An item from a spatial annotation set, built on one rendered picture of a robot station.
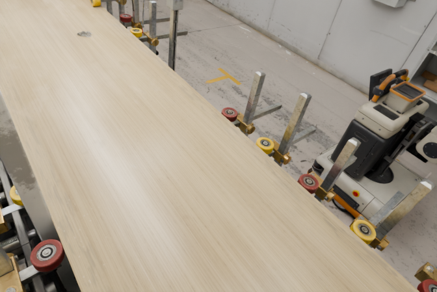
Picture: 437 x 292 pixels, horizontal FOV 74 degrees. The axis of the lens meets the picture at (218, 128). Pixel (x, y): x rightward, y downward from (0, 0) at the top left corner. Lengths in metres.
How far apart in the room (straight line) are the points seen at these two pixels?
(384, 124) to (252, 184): 1.13
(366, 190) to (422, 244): 0.60
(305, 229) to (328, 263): 0.12
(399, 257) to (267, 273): 1.63
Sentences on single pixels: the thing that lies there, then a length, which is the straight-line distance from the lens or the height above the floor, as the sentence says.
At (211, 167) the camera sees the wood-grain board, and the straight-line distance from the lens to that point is 1.15.
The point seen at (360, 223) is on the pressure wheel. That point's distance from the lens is 1.20.
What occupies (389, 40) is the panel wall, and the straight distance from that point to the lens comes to 3.90.
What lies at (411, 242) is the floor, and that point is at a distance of 2.64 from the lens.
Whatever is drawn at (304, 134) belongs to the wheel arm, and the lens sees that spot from 1.57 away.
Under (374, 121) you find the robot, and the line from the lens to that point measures 2.06.
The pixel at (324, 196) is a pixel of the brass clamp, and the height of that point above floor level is 0.82.
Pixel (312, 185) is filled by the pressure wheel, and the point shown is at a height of 0.91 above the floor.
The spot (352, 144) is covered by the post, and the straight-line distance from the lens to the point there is 1.15.
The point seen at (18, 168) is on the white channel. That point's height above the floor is 1.15.
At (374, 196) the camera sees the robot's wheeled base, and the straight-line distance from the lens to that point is 2.31.
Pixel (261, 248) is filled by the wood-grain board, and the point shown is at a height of 0.90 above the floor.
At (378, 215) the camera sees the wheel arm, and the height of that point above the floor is 0.82.
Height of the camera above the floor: 1.75
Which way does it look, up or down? 40 degrees down
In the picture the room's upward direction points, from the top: 11 degrees clockwise
